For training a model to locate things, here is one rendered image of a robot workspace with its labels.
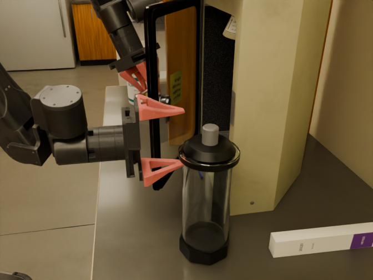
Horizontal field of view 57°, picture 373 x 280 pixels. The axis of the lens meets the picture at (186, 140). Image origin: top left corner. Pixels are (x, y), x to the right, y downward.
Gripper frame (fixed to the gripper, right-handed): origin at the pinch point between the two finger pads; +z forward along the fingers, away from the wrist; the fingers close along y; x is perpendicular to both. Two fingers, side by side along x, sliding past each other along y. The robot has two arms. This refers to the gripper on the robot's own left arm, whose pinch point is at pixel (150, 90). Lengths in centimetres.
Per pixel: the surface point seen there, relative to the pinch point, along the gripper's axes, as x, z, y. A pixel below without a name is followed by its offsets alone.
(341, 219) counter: -2, 43, -30
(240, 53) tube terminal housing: 6.2, -0.9, -24.0
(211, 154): 20.4, 10.8, -17.3
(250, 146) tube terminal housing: 4.2, 17.8, -18.3
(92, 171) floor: -125, 57, 153
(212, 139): 18.0, 9.2, -17.5
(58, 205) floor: -81, 58, 152
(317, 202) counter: -6.5, 40.9, -25.0
